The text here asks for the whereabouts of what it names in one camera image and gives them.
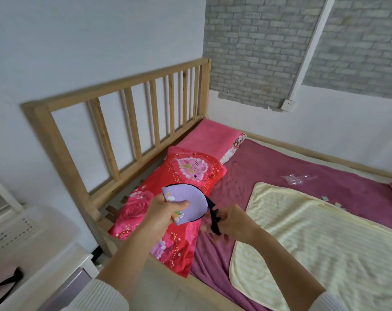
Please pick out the magenta bed sheet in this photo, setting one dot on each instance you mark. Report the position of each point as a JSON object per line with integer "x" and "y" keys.
{"x": 280, "y": 171}

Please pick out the person's right hand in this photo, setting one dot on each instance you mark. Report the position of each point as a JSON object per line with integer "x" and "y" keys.
{"x": 239, "y": 223}

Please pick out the wooden bed frame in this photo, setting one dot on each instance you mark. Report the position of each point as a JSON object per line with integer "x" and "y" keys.
{"x": 102, "y": 132}

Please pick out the person's left hand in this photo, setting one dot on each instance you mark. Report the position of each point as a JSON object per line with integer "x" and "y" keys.
{"x": 157, "y": 216}

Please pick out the person's right forearm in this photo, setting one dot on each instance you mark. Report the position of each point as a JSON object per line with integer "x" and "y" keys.
{"x": 286, "y": 272}

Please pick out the white plastic storage cabinet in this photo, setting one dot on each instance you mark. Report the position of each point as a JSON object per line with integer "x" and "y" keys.
{"x": 30, "y": 255}

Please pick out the white window frame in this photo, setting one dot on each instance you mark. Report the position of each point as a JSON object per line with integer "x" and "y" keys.
{"x": 1, "y": 194}

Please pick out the person's left thumb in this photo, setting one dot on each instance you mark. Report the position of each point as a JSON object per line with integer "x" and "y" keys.
{"x": 181, "y": 207}

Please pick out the small paper scraps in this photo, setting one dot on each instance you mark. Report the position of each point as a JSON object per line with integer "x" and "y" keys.
{"x": 333, "y": 203}

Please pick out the person's left forearm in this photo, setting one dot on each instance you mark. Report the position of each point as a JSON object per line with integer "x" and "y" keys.
{"x": 124, "y": 262}

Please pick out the yellow striped blanket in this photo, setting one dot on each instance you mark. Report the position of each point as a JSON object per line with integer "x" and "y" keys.
{"x": 312, "y": 249}

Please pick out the white floral pillow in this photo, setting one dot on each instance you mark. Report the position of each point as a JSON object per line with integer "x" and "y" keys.
{"x": 235, "y": 147}

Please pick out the clear plastic bag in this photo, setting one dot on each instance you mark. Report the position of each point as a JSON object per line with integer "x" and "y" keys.
{"x": 296, "y": 179}

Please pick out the person's right fingers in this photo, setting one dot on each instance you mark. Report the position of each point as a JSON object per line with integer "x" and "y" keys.
{"x": 222, "y": 233}

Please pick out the red floral pillow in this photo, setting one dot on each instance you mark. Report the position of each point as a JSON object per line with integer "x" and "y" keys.
{"x": 179, "y": 181}

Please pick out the pink towel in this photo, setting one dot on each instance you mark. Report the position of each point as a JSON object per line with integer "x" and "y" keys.
{"x": 209, "y": 135}

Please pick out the white wall socket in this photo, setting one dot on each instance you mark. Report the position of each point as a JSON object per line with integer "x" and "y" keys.
{"x": 288, "y": 105}

